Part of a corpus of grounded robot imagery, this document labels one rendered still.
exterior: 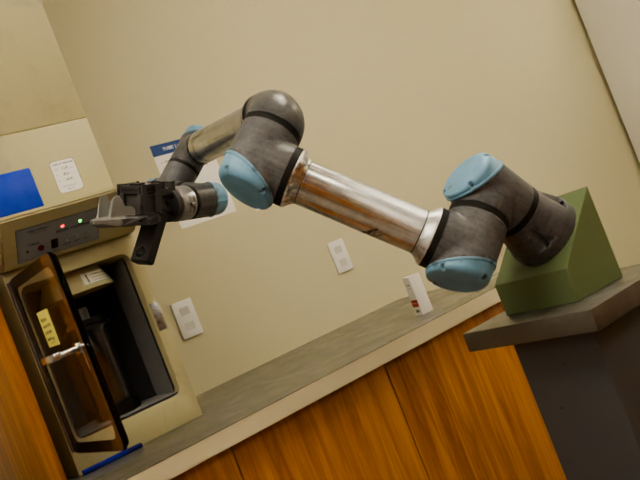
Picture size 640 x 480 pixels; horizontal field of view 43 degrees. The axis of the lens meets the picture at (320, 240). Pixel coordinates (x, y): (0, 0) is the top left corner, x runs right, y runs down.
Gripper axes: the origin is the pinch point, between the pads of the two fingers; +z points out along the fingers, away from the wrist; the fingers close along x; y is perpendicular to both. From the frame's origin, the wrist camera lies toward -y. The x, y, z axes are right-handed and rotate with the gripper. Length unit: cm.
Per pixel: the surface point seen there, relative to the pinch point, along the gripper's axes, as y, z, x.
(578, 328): -18, -36, 81
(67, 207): 1.4, -12.4, -23.5
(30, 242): -5.8, -6.0, -28.2
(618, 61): 45, -305, 22
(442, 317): -31, -79, 35
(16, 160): 11.4, -12.3, -39.6
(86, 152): 12.5, -27.8, -34.3
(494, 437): -63, -86, 46
